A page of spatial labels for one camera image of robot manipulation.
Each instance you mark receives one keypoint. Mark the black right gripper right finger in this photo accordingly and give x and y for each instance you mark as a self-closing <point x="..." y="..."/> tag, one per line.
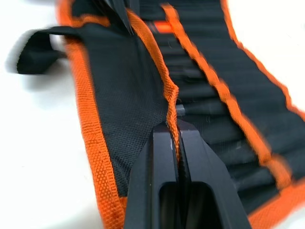
<point x="205" y="167"/>

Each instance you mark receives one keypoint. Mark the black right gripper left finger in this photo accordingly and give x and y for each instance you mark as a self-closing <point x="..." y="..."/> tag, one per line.
<point x="152" y="171"/>

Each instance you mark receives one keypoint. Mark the black orange-trimmed tool roll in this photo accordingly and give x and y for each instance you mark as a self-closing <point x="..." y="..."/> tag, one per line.
<point x="133" y="90"/>

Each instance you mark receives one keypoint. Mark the black pointed tweezers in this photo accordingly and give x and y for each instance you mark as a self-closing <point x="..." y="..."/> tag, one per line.
<point x="124" y="14"/>

